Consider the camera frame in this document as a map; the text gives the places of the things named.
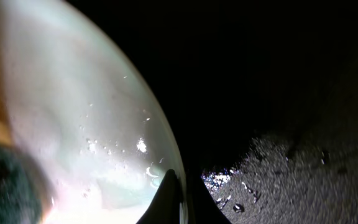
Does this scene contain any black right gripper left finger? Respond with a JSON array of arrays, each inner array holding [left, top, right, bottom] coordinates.
[[137, 169, 181, 224]]

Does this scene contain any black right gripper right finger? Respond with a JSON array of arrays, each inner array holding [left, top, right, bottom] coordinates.
[[186, 174, 231, 224]]

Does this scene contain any round black tray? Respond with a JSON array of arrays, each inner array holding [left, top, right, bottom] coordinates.
[[72, 1, 358, 223]]

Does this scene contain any light blue plate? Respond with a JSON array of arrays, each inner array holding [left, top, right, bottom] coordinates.
[[0, 1, 189, 223]]

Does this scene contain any green yellow sponge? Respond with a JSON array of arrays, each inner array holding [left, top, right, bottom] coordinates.
[[0, 144, 43, 224]]

